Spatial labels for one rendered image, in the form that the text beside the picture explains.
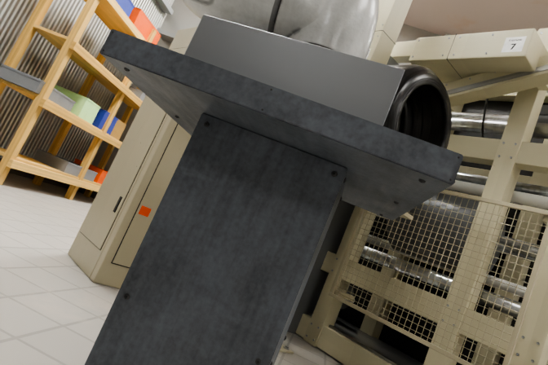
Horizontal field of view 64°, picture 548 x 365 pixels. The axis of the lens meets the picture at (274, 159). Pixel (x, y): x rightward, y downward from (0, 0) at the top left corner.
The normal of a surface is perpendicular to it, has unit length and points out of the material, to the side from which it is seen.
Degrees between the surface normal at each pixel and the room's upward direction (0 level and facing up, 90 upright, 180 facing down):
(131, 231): 90
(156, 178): 90
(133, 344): 90
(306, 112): 90
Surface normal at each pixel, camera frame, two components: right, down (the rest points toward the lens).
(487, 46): -0.67, -0.40
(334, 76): -0.12, -0.22
